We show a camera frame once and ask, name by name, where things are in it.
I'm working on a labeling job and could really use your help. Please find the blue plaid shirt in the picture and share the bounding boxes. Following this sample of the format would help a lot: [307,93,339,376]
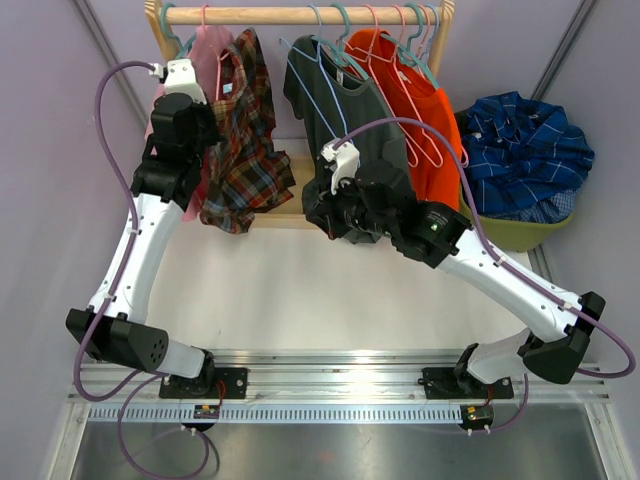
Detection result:
[461,91,595,221]

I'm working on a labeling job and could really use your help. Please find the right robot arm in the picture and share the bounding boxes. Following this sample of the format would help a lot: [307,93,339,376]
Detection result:
[303,158,606,396]

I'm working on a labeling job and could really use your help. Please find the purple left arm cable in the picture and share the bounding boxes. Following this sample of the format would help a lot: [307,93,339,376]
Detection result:
[73,60,171,402]

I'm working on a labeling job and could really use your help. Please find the dark grey shirt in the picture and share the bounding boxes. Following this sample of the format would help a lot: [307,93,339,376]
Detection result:
[283,34,416,246]

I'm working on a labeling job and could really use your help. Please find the pink hanger at rack end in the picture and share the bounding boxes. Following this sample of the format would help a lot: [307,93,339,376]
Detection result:
[416,4,435,60]

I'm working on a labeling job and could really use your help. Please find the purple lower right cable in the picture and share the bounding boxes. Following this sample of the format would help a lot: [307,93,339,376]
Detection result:
[409,372,530,436]

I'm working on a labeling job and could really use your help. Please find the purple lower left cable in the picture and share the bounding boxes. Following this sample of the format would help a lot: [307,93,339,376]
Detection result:
[117,372,221,476]

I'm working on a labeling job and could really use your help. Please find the pink empty wire hanger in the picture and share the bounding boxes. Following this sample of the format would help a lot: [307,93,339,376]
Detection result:
[393,5,444,168]
[344,4,421,167]

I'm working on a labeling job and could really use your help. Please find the green laundry basket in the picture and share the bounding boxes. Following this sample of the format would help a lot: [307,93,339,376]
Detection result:
[479,214,574,253]

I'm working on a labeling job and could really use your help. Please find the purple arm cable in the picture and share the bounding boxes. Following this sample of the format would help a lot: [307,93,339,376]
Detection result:
[73,60,171,402]
[339,118,636,377]

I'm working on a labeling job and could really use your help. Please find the light blue wire hanger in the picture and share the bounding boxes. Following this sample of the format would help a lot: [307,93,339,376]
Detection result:
[279,32,368,154]

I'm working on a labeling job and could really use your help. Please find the pink hanger with plaid shirt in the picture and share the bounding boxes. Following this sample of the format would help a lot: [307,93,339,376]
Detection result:
[196,5,234,102]

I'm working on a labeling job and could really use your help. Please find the pink shirt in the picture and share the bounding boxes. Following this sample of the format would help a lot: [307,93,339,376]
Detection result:
[144,24,236,224]

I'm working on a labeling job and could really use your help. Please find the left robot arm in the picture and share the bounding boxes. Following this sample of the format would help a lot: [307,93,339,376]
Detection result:
[66,92,219,398]

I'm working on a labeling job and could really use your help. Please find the blue hanger at rack end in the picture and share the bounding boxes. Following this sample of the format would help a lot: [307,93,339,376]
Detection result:
[426,4,443,68]

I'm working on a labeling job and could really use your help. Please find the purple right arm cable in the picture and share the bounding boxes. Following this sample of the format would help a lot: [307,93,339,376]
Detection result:
[339,118,636,377]

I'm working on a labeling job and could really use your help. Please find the red brown plaid shirt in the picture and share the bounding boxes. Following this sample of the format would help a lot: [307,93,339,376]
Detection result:
[199,28,295,234]

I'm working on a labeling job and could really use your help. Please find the wooden clothes rack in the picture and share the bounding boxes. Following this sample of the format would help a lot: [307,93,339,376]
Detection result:
[144,0,455,229]

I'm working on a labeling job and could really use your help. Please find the teal hanger with grey shirt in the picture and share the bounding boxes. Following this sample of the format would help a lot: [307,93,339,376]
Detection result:
[327,2,369,80]

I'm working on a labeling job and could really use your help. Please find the teal hanger with orange shirt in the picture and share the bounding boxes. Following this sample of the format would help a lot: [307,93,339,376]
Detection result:
[381,2,439,89]

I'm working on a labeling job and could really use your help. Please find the orange t-shirt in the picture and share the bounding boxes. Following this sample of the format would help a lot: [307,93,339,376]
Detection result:
[345,29,462,210]

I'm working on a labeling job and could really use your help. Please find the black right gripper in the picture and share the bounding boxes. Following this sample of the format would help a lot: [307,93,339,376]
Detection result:
[308,171,397,241]

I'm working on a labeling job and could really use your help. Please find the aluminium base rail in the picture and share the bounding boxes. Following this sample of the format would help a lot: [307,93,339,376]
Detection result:
[82,351,610,424]

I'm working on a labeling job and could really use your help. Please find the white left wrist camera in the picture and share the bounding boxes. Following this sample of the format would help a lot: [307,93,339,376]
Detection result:
[150,58,208,105]

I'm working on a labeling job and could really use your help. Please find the blue checked shirt in basket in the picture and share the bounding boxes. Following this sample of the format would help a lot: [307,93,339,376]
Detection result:
[514,190,579,224]

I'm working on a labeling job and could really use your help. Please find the teal hanger with pink shirt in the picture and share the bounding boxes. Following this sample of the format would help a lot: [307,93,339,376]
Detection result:
[160,2,197,60]

